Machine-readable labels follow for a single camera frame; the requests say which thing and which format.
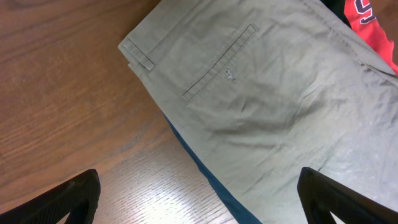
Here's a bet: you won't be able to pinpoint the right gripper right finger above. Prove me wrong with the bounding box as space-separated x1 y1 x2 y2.
297 167 397 224

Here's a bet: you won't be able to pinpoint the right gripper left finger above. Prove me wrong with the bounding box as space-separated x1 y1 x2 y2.
1 169 101 224

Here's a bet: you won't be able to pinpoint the navy blue garment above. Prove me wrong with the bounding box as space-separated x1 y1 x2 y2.
164 116 261 224

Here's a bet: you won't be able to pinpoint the khaki beige shorts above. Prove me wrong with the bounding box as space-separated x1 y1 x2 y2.
119 0 397 223

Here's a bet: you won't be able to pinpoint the red garment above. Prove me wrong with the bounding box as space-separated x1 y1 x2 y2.
344 0 397 75

